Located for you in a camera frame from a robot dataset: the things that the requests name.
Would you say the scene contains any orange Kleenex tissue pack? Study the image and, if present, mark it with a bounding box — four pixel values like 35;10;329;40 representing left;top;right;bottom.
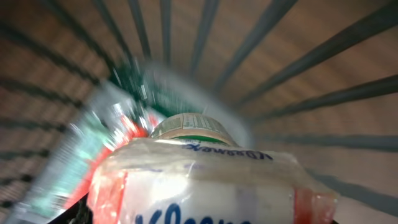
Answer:
87;138;338;223

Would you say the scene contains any grey plastic shopping basket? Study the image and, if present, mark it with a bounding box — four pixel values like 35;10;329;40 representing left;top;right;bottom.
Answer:
1;0;397;223

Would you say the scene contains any red Nescafe sachet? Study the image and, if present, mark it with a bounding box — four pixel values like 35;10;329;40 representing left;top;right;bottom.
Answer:
63;114;160;208

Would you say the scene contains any green lidded jar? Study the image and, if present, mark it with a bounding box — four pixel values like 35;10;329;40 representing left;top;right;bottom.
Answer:
150;113;237;146

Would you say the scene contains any green 3M gloves package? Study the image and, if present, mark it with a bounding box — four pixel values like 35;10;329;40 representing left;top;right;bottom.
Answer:
1;66;198;223

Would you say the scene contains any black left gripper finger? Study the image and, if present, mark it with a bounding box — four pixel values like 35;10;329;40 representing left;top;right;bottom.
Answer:
48;194;93;224

